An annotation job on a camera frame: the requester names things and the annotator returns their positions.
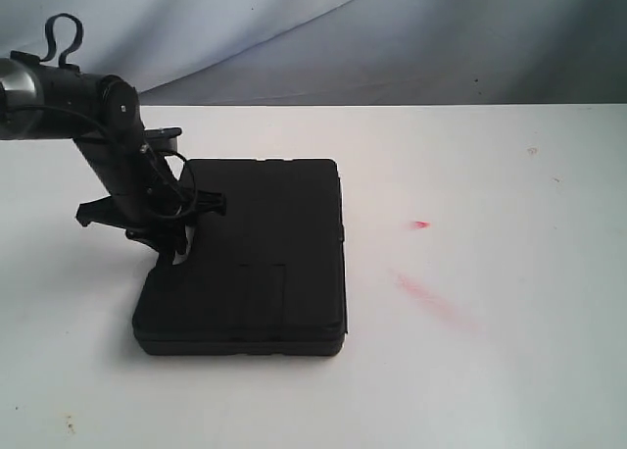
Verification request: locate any black plastic carrying case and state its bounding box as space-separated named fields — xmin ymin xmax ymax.
xmin=132 ymin=159 xmax=348 ymax=357

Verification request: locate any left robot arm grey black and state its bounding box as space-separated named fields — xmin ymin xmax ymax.
xmin=1 ymin=14 xmax=225 ymax=260

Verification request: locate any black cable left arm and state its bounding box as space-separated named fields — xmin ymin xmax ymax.
xmin=9 ymin=103 xmax=197 ymax=220

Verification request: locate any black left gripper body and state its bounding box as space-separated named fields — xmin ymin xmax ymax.
xmin=74 ymin=134 xmax=226 ymax=246

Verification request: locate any grey fabric backdrop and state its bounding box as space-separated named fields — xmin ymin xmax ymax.
xmin=1 ymin=0 xmax=626 ymax=105

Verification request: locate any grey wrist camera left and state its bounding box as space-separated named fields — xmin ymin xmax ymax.
xmin=143 ymin=127 xmax=182 ymax=151

